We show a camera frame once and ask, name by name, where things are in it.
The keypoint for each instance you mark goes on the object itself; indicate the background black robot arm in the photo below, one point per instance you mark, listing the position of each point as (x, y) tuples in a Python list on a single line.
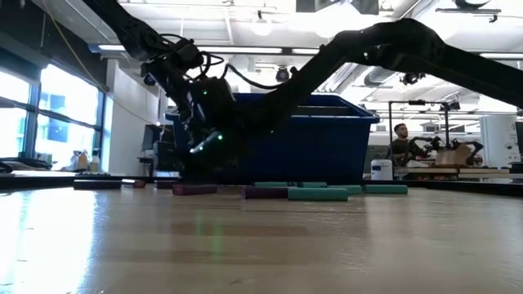
[(425, 145)]

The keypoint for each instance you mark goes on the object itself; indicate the teal wooden block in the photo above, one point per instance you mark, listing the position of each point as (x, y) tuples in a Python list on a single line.
[(270, 184), (318, 194), (351, 189), (386, 189), (314, 184)]

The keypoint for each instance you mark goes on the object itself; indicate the globe pendant lamp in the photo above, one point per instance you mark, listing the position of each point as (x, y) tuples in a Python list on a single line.
[(261, 28)]

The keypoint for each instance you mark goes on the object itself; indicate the black ceiling spotlight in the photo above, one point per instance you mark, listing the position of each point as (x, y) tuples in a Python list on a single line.
[(412, 77), (282, 74), (149, 79)]

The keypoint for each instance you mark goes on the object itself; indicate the blue plastic bin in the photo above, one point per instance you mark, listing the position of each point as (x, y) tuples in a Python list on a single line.
[(318, 143)]

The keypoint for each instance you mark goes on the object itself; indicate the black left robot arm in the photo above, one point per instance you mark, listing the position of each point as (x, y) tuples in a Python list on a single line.
[(135, 32)]

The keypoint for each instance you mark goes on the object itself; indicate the orange bottle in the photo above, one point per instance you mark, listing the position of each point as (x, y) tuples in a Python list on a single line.
[(83, 162)]

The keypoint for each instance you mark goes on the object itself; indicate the white cabinet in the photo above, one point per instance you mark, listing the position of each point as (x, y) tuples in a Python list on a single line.
[(498, 143)]

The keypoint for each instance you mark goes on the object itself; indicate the cardboard box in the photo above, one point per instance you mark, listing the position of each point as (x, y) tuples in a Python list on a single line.
[(451, 157)]

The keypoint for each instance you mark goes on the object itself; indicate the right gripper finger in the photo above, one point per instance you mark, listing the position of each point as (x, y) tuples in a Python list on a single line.
[(196, 169), (226, 169)]

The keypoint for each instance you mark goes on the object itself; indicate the clear bottle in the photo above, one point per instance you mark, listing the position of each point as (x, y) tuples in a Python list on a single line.
[(95, 164)]

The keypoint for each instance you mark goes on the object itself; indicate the person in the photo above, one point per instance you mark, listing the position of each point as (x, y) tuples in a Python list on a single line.
[(402, 145)]

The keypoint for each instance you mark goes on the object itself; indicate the large window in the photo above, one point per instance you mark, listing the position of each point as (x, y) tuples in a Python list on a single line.
[(65, 106)]

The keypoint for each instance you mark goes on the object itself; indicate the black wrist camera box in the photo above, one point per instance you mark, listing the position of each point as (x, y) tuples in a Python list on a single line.
[(216, 98), (188, 53)]

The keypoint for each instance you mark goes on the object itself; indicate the background wooden table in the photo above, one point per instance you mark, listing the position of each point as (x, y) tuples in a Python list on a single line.
[(482, 173)]

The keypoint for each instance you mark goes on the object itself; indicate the black background rig frame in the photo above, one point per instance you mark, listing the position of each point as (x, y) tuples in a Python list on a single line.
[(417, 103)]

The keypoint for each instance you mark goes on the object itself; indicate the dark overhead box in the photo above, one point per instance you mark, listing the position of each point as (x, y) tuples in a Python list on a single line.
[(314, 5)]

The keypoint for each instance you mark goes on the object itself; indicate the linear ceiling light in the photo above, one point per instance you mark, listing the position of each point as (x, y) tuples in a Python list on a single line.
[(253, 50)]

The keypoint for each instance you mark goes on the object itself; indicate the black curved bar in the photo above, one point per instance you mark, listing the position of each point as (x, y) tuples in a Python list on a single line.
[(24, 163)]

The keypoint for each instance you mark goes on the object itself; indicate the white plastic container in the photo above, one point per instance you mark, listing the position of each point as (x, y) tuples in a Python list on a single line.
[(382, 170)]

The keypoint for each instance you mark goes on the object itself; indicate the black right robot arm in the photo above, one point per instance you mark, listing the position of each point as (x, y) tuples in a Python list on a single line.
[(408, 45)]

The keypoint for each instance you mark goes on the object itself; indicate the dark monitor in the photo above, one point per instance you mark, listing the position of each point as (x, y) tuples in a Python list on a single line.
[(150, 139)]

